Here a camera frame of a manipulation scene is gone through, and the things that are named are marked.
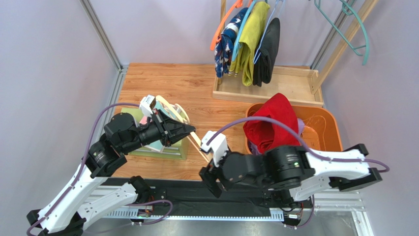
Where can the light blue hanger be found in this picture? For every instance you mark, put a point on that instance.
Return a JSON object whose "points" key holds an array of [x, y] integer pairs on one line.
{"points": [[236, 43]]}

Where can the blue patterned trousers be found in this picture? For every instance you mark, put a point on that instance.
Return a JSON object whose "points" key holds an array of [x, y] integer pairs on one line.
{"points": [[224, 48]]}

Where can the black trousers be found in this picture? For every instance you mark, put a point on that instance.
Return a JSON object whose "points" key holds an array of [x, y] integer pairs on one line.
{"points": [[263, 68]]}

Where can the yellow-green trousers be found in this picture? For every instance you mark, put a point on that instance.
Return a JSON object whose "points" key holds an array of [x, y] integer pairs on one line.
{"points": [[249, 41]]}

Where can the green box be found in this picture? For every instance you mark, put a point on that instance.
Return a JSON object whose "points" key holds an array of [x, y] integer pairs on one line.
{"points": [[177, 151]]}

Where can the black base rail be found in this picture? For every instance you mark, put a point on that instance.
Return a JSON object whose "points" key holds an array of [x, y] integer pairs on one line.
{"points": [[191, 200]]}

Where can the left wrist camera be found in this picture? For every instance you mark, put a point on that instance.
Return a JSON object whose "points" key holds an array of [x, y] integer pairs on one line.
{"points": [[147, 105]]}

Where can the wooden clothes rack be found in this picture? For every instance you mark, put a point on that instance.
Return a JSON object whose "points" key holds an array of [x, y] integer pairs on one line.
{"points": [[302, 85]]}

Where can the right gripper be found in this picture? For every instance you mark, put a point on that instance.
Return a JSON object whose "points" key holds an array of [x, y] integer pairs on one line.
{"points": [[213, 176]]}

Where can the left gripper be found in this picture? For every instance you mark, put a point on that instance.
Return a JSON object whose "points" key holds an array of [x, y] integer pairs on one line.
{"points": [[170, 130]]}

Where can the teal book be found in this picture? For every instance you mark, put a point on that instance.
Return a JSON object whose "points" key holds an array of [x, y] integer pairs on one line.
{"points": [[157, 146]]}

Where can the orange plastic basket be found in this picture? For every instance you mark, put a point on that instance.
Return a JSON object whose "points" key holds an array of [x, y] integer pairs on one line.
{"points": [[320, 131]]}

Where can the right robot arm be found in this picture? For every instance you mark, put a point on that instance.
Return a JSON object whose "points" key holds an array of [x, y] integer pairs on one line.
{"points": [[291, 172]]}

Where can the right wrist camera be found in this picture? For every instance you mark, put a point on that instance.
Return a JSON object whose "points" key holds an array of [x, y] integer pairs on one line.
{"points": [[217, 147]]}

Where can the aluminium frame post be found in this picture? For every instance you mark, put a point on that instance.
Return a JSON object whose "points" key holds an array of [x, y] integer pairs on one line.
{"points": [[91, 13]]}

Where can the blue wire hanger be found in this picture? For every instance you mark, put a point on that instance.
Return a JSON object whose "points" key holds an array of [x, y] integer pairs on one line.
{"points": [[273, 13]]}

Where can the beige hanger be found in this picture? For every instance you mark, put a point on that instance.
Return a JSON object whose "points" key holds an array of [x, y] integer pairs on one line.
{"points": [[176, 111]]}

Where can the purple trousers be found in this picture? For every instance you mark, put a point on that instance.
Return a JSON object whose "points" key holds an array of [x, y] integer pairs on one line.
{"points": [[253, 148]]}

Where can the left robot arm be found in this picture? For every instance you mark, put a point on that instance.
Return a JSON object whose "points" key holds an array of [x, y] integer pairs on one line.
{"points": [[69, 213]]}

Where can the red trousers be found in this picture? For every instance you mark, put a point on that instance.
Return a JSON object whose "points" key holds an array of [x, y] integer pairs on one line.
{"points": [[265, 135]]}

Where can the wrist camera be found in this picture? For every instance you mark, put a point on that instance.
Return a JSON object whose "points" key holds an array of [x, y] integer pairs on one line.
{"points": [[147, 105], [217, 147]]}

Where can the orange hanger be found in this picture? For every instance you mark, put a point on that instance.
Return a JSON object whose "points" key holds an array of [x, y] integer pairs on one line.
{"points": [[224, 14]]}

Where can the pink cube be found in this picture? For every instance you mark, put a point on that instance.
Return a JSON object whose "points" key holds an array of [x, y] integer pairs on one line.
{"points": [[144, 121]]}

